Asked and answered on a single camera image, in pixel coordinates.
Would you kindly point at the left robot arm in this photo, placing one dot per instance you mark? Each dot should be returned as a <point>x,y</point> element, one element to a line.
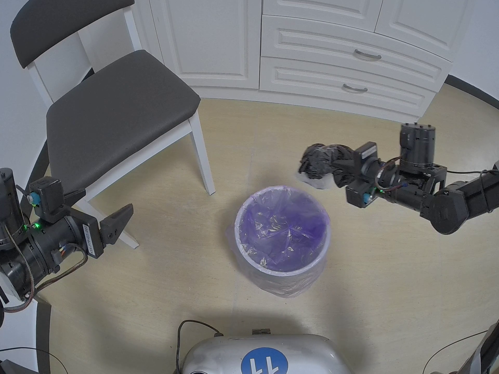
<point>15,255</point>

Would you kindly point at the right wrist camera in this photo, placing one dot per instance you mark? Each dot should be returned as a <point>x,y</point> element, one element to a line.
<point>358,197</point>

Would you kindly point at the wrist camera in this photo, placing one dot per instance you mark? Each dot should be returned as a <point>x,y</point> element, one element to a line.
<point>358,197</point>
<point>48,197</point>

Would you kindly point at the purple plastic bag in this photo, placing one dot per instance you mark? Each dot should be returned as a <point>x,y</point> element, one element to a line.
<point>280,224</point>

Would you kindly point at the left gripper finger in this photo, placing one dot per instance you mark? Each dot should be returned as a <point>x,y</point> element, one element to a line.
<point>70,198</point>
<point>115,224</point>

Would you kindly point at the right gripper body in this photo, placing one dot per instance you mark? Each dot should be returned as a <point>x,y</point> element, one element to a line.
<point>368,170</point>

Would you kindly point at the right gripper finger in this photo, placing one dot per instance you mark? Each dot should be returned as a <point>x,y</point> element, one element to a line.
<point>347,166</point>

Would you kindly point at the black plastic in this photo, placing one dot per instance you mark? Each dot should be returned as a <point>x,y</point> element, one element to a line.
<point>323,158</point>

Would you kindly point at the white wardrobe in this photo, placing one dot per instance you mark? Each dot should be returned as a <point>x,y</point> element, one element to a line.
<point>312,33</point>

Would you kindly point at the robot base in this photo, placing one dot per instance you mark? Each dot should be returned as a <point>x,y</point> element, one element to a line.
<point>265,355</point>

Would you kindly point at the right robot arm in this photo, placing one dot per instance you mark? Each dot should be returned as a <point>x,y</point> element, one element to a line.
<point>444,205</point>

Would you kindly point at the white chair with grey seat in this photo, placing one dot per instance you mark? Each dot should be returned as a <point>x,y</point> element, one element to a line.
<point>117,111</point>

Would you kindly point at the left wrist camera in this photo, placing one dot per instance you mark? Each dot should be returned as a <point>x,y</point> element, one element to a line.
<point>48,197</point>

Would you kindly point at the white trash bin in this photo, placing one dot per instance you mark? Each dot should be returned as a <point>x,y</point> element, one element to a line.
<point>249,261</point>

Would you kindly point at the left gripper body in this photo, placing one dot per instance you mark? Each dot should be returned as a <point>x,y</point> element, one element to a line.
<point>87,236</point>

